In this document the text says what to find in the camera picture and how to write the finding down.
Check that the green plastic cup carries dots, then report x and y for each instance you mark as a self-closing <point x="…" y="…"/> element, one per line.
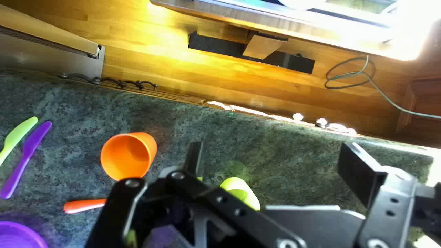
<point x="238" y="190"/>

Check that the purple plastic plate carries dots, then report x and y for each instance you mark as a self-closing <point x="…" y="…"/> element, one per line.
<point x="18" y="236"/>

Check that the orange plastic cup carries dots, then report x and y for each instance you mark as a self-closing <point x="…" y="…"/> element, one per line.
<point x="128" y="156"/>

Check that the green plastic knife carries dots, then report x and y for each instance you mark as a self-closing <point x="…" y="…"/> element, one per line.
<point x="18" y="135"/>

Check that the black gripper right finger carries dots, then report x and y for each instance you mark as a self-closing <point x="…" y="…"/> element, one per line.
<point x="390" y="207"/>

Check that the small wooden board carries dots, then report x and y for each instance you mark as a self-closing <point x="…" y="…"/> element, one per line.
<point x="263" y="46"/>

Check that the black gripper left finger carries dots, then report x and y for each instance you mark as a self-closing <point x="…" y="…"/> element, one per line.
<point x="183" y="207"/>

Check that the orange plastic utensil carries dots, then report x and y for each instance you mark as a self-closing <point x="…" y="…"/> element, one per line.
<point x="84" y="206"/>

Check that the small purple plastic cup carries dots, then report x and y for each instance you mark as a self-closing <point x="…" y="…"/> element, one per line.
<point x="161" y="239"/>

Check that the purple plastic knife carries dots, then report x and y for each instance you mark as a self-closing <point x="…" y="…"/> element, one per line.
<point x="28" y="156"/>

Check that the stainless steel appliance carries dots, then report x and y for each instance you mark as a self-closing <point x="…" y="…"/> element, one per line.
<point x="46" y="55"/>

